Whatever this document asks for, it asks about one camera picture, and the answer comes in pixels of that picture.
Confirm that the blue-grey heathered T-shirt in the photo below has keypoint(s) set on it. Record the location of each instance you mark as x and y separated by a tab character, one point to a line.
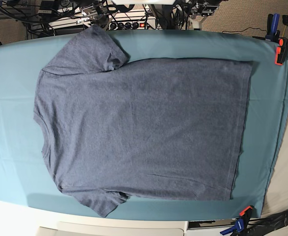
154	128

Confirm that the white power strip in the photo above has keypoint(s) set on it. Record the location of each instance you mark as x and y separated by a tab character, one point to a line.
133	20

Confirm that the teal table cloth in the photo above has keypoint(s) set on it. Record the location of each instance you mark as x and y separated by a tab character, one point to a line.
24	179

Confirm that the orange blue clamp bottom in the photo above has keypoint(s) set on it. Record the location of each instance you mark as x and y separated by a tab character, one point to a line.
240	224

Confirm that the orange black clamp top right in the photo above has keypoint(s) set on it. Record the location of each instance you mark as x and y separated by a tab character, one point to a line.
281	51

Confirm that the blue black clamp top right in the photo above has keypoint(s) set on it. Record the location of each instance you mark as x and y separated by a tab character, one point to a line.
272	32

